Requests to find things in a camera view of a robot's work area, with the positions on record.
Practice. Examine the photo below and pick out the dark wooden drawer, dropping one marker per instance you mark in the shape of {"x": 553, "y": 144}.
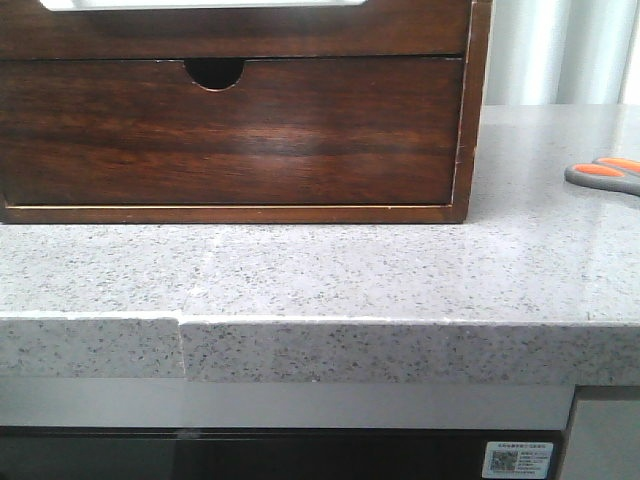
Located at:
{"x": 337, "y": 131}

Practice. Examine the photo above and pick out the grey orange handled scissors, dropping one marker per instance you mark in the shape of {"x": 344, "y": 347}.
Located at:
{"x": 606, "y": 173}

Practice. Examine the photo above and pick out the dark wooden drawer cabinet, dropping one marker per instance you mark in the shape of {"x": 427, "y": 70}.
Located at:
{"x": 214, "y": 44}

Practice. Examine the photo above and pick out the white QR code sticker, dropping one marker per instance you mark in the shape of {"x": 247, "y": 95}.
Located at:
{"x": 517, "y": 460}

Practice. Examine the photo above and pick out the grey cabinet panel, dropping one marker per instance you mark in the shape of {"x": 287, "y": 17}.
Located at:
{"x": 603, "y": 439}

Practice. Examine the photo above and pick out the white tray on cabinet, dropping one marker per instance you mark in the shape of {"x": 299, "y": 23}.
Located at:
{"x": 124, "y": 5}

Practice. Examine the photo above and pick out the black oven door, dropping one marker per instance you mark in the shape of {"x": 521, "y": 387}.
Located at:
{"x": 254, "y": 453}

